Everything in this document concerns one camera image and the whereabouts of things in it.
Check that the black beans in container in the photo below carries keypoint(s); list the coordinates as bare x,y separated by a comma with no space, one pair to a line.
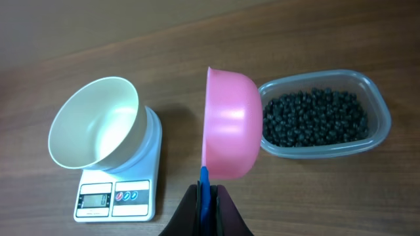
317,118

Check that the white digital kitchen scale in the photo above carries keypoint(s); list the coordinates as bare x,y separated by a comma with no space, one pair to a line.
126,193

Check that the clear plastic container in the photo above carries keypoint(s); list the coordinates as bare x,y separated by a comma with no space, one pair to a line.
379,119

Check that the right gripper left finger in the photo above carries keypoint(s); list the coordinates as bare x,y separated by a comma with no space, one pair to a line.
184,221

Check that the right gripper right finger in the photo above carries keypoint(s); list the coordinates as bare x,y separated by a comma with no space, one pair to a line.
224,216

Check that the white bowl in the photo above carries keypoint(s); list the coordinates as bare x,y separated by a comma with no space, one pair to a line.
99,127

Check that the pink scoop blue handle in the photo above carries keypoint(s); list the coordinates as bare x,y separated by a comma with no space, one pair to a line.
232,132

